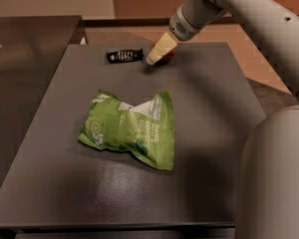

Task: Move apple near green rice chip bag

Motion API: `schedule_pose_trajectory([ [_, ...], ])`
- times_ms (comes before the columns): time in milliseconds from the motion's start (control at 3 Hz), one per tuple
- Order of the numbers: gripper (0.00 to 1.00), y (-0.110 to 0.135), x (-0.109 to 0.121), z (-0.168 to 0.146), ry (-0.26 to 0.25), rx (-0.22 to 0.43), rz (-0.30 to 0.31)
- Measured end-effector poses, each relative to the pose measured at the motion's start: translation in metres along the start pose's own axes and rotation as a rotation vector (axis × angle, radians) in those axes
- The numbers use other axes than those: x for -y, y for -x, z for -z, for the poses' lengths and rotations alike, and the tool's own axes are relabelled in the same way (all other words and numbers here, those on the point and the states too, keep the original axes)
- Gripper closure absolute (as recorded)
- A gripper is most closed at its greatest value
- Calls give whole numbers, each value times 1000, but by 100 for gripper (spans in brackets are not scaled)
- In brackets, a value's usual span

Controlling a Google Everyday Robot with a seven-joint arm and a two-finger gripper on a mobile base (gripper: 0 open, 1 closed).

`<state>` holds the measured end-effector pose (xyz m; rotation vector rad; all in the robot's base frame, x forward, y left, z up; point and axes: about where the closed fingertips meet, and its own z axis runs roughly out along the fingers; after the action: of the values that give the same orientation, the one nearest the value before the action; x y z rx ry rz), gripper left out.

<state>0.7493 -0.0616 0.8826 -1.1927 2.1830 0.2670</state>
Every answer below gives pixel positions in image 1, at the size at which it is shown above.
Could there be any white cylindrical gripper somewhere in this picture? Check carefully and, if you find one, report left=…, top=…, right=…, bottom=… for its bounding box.
left=146, top=0, right=226, bottom=65

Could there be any red apple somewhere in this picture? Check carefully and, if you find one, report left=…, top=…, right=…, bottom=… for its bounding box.
left=150, top=40, right=177, bottom=64

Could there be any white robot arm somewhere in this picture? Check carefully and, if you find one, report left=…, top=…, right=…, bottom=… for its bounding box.
left=147, top=0, right=299, bottom=239

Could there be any green rice chip bag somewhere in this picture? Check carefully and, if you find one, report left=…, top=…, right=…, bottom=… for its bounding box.
left=78, top=90, right=174, bottom=171

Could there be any black snack bar wrapper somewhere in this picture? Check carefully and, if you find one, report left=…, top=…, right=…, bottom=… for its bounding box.
left=107, top=49, right=144, bottom=64

